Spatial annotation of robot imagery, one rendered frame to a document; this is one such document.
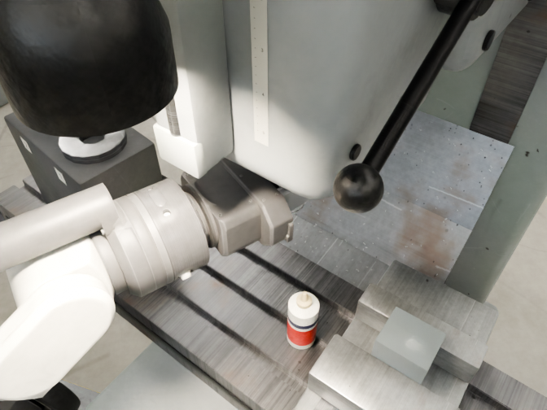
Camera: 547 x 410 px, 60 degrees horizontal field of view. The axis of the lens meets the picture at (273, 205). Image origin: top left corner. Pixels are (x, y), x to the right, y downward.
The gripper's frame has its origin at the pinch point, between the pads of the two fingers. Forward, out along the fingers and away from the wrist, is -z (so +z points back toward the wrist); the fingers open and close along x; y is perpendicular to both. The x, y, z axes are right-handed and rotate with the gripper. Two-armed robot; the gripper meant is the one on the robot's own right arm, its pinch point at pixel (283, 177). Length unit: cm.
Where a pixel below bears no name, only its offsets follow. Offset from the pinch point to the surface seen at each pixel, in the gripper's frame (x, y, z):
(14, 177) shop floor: 183, 124, 29
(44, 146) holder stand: 32.1, 9.2, 18.2
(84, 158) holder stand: 24.9, 8.0, 14.6
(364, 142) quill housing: -10.9, -12.2, 1.1
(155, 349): 10.4, 35.9, 16.1
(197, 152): -6.0, -12.6, 11.6
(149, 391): 4.7, 35.9, 19.5
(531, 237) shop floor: 18, 122, -147
